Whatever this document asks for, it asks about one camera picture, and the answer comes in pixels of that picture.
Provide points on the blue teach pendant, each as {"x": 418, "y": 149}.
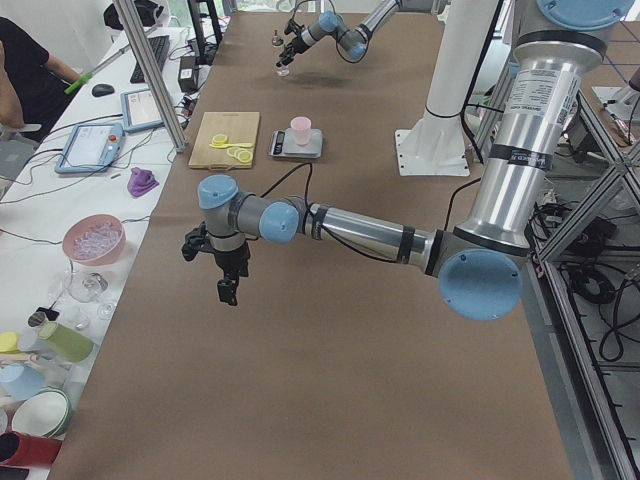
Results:
{"x": 140, "y": 112}
{"x": 90, "y": 148}

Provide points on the person in black shirt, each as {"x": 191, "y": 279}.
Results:
{"x": 33, "y": 82}

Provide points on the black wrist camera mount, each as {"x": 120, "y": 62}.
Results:
{"x": 195, "y": 242}

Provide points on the yellow lemon slice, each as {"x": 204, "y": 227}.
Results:
{"x": 219, "y": 140}
{"x": 242, "y": 155}

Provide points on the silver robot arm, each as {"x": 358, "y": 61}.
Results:
{"x": 391, "y": 138}
{"x": 351, "y": 44}

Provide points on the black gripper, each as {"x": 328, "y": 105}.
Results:
{"x": 299, "y": 40}
{"x": 231, "y": 262}

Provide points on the green tumbler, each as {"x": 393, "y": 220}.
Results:
{"x": 65, "y": 342}

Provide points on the pink plastic cup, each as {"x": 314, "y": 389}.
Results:
{"x": 301, "y": 127}

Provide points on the wooden cutting board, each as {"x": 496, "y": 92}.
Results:
{"x": 238, "y": 126}

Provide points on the glass sauce bottle steel cap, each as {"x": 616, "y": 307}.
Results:
{"x": 279, "y": 53}

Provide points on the aluminium frame post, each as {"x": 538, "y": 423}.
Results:
{"x": 133, "y": 27}

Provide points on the red cup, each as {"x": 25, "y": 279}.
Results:
{"x": 25, "y": 450}

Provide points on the pink bowl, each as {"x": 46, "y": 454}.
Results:
{"x": 95, "y": 240}

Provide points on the black computer mouse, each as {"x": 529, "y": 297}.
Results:
{"x": 101, "y": 90}

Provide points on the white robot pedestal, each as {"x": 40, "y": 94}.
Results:
{"x": 435, "y": 145}

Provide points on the light blue cup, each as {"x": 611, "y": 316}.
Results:
{"x": 22, "y": 381}

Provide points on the purple cloth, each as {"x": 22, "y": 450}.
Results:
{"x": 141, "y": 182}

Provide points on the green rimmed white bowl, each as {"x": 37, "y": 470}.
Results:
{"x": 46, "y": 414}

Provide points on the yellow cup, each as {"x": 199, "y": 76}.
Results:
{"x": 9, "y": 342}

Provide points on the silver kitchen scale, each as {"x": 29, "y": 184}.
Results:
{"x": 283, "y": 145}

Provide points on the yellow plastic knife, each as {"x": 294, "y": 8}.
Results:
{"x": 231, "y": 145}

